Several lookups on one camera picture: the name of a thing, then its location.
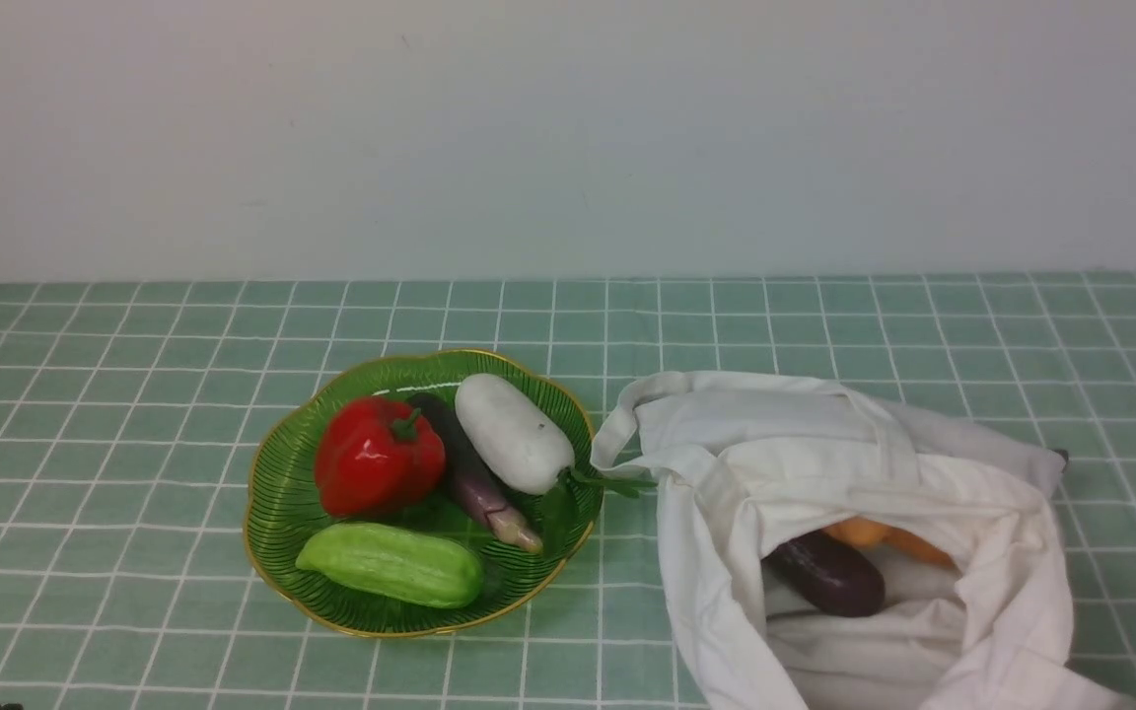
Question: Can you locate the orange sweet potato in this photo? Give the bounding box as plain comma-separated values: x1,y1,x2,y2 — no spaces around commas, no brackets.
822,517,892,549

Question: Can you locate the white cloth bag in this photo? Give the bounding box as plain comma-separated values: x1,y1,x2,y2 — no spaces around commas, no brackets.
591,370,1136,709

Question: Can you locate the white radish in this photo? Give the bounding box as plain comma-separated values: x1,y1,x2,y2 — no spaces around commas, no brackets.
456,374,654,496

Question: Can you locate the long purple eggplant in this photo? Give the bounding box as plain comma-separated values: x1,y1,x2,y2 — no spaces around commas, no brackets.
407,391,542,554

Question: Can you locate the red bell pepper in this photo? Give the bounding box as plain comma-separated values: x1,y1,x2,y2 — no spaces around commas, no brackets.
314,396,446,520

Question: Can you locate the light green cucumber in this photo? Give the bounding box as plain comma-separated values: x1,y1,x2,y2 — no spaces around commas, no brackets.
296,523,485,609

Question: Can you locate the green glass bowl gold rim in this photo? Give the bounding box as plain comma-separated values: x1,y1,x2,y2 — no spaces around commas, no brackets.
244,349,604,638

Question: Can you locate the dark purple eggplant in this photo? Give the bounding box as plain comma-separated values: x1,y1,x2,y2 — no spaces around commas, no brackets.
762,531,887,617

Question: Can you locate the orange carrot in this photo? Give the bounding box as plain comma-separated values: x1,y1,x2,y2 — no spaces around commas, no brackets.
884,529,957,569

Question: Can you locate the green checked tablecloth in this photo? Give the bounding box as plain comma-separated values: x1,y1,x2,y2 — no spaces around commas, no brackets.
0,272,1136,709

